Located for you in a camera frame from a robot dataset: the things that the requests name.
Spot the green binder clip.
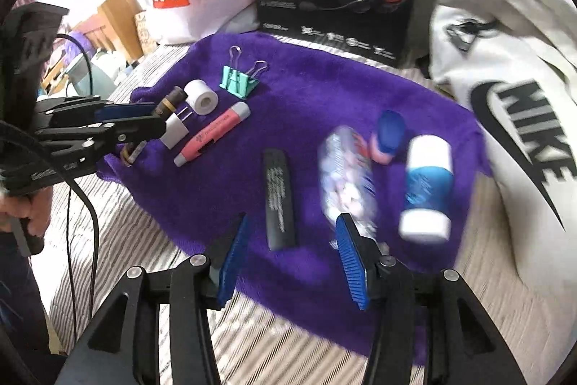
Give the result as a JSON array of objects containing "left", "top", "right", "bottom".
[{"left": 219, "top": 46, "right": 268, "bottom": 99}]

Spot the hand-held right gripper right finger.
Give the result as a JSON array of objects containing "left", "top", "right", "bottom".
[{"left": 336, "top": 213, "right": 528, "bottom": 385}]

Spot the pink and blue small jar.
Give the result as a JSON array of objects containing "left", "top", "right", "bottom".
[{"left": 369, "top": 110, "right": 406, "bottom": 165}]

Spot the person's left hand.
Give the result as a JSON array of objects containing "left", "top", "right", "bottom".
[{"left": 0, "top": 187, "right": 54, "bottom": 238}]

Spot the purple towel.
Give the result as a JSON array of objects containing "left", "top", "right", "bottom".
[{"left": 97, "top": 32, "right": 494, "bottom": 368}]

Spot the black rectangular bar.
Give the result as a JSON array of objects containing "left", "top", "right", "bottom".
[{"left": 263, "top": 147, "right": 300, "bottom": 251}]

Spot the black and gold tube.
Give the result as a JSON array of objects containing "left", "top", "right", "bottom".
[{"left": 119, "top": 85, "right": 188, "bottom": 167}]

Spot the white tape roll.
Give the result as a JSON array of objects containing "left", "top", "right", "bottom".
[{"left": 184, "top": 79, "right": 219, "bottom": 115}]

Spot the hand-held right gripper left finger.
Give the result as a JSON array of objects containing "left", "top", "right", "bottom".
[{"left": 54, "top": 212, "right": 251, "bottom": 385}]

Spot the white charger plug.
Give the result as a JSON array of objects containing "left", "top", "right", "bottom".
[{"left": 159, "top": 106, "right": 194, "bottom": 150}]

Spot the grey sling bag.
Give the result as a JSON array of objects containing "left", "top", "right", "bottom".
[{"left": 426, "top": 0, "right": 577, "bottom": 309}]

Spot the wooden cabinet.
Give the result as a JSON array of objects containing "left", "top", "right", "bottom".
[{"left": 72, "top": 0, "right": 145, "bottom": 63}]

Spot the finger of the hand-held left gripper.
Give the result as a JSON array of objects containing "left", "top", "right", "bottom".
[
  {"left": 34, "top": 95, "right": 165, "bottom": 128},
  {"left": 36, "top": 117, "right": 168, "bottom": 164}
]

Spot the clear pill bottle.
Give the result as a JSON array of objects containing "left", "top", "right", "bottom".
[{"left": 318, "top": 126, "right": 382, "bottom": 250}]

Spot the person's dark clothing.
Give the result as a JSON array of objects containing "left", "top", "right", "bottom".
[{"left": 0, "top": 227, "right": 68, "bottom": 385}]

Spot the pink highlighter pen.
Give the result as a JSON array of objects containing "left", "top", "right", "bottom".
[{"left": 173, "top": 102, "right": 251, "bottom": 168}]

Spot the white and blue bottle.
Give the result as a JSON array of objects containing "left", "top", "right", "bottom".
[{"left": 398, "top": 135, "right": 453, "bottom": 242}]

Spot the patterned brown cardboard box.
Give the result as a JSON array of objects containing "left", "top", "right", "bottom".
[{"left": 134, "top": 10, "right": 158, "bottom": 56}]

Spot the light grey container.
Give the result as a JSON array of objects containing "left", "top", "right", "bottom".
[{"left": 67, "top": 51, "right": 120, "bottom": 97}]

